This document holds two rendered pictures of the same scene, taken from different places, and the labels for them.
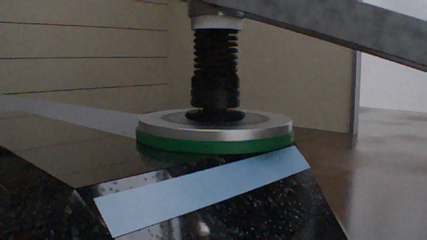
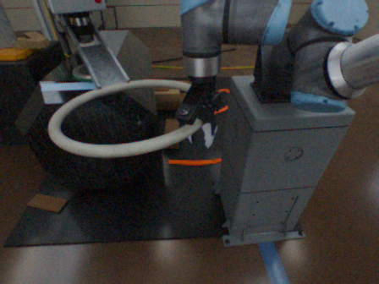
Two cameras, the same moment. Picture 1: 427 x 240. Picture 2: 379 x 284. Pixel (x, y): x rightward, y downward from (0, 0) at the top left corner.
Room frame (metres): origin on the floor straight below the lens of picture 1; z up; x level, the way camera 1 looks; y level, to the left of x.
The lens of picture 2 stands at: (0.06, -1.18, 1.28)
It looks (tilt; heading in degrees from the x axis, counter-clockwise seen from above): 39 degrees down; 43
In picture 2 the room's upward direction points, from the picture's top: straight up
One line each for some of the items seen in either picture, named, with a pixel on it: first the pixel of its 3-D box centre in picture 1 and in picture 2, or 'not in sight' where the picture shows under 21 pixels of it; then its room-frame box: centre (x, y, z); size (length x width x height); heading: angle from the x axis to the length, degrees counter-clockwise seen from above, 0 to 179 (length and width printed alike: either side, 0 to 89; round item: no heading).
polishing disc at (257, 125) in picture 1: (214, 122); (94, 69); (0.56, 0.00, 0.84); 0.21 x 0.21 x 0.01
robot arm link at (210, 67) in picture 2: not in sight; (200, 63); (0.46, -0.83, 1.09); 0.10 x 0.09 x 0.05; 106
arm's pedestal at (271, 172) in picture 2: not in sight; (265, 161); (0.99, -0.87, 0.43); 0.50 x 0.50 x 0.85; 49
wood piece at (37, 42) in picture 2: not in sight; (32, 43); (0.55, 0.99, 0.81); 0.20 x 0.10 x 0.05; 144
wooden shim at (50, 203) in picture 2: not in sight; (47, 202); (0.05, 0.17, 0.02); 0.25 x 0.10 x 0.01; 121
